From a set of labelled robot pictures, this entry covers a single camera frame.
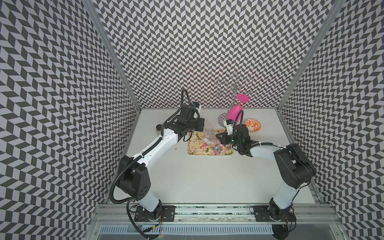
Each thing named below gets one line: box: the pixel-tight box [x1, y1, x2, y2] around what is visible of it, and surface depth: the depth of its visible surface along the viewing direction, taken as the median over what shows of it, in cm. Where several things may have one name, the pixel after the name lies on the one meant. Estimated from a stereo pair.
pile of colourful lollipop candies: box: [212, 144, 232, 156], surface depth 96 cm
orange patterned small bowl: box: [244, 118, 262, 133], surface depth 107 cm
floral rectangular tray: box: [187, 128, 234, 156], surface depth 97 cm
